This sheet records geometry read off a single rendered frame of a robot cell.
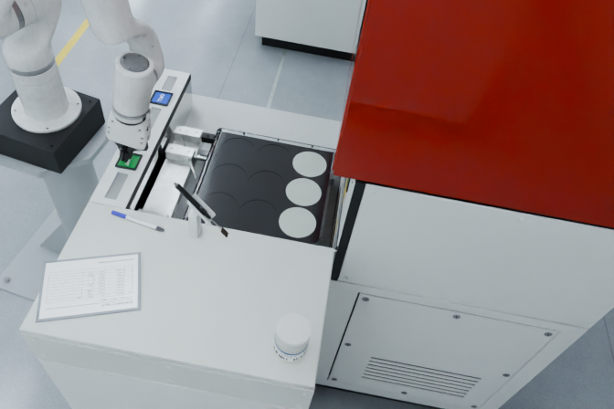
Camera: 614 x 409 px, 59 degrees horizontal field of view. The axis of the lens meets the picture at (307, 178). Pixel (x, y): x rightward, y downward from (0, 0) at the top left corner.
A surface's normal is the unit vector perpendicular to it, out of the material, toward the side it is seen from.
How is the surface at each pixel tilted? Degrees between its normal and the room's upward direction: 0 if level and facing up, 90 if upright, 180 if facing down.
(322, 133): 0
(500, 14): 90
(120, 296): 0
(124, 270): 0
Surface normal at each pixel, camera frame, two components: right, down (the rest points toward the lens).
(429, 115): -0.15, 0.74
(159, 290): 0.11, -0.65
